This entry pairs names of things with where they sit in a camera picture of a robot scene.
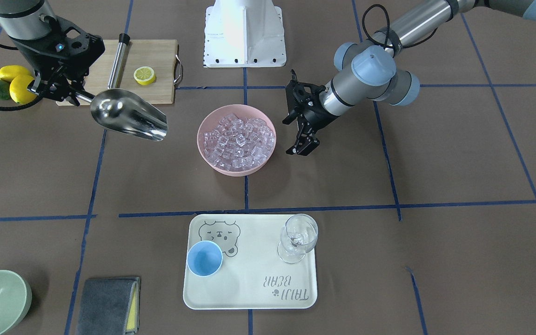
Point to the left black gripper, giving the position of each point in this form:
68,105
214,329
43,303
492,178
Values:
317,110

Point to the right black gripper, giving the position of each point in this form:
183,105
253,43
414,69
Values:
41,59

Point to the metal ice scoop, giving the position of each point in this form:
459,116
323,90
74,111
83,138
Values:
122,111

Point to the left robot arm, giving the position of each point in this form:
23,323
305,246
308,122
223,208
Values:
368,71

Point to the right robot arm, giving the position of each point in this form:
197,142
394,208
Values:
24,19

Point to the pink bowl of ice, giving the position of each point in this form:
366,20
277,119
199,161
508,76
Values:
236,140

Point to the light blue cup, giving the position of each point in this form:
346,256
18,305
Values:
204,258

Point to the yellow lemon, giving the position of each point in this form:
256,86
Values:
18,89
10,72

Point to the metal cylinder tool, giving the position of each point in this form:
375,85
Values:
119,61

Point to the half lemon slice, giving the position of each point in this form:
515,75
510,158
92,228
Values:
144,75

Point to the clear wine glass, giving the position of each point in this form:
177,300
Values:
298,237

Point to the cream serving tray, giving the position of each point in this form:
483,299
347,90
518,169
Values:
252,274

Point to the grey folded cloth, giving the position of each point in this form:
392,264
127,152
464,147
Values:
110,306

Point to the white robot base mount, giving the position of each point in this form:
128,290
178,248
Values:
244,33

